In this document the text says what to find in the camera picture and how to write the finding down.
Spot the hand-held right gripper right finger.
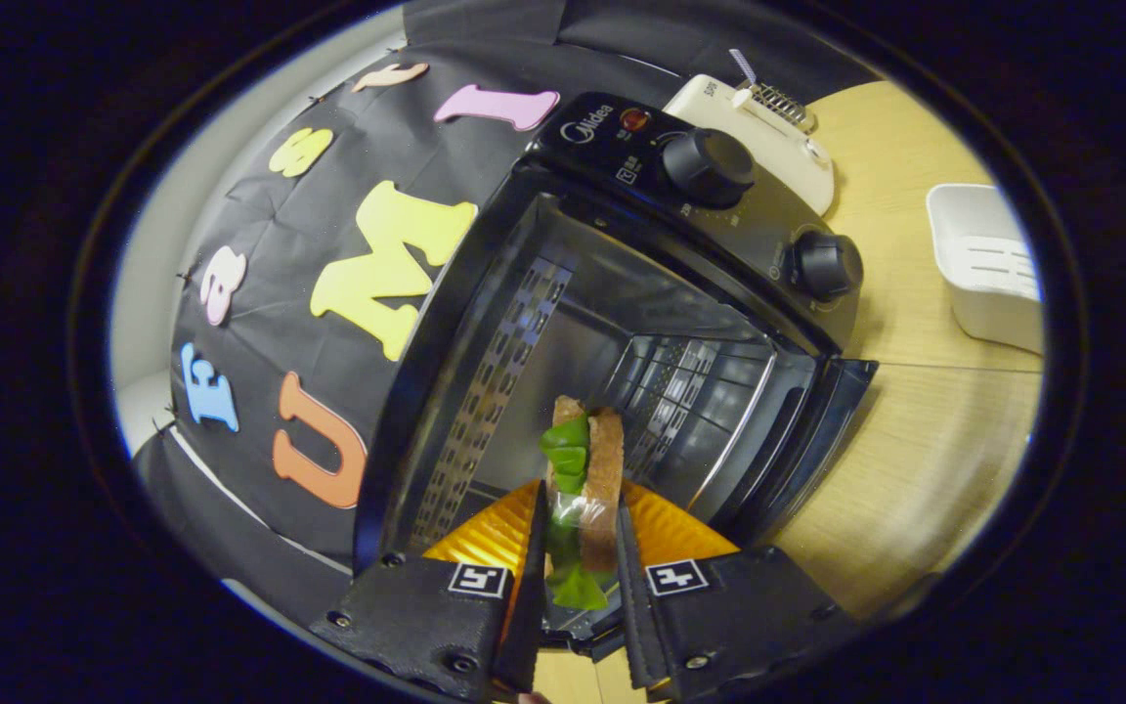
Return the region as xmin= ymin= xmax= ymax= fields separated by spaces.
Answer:
xmin=614 ymin=479 xmax=859 ymax=703

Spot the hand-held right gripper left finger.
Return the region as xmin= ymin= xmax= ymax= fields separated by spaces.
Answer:
xmin=307 ymin=477 xmax=552 ymax=703

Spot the bread and lettuce sandwich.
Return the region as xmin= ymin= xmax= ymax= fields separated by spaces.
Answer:
xmin=538 ymin=394 xmax=627 ymax=613

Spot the black electric oven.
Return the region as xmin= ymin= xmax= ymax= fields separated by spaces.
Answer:
xmin=353 ymin=91 xmax=880 ymax=666

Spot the white toaster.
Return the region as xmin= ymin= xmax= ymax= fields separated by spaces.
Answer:
xmin=663 ymin=74 xmax=836 ymax=216

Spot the white plastic tray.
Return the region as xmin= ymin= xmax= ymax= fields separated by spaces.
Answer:
xmin=926 ymin=183 xmax=1046 ymax=355

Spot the wire mesh cutlery holder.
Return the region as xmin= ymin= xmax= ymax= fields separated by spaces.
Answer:
xmin=749 ymin=82 xmax=818 ymax=135

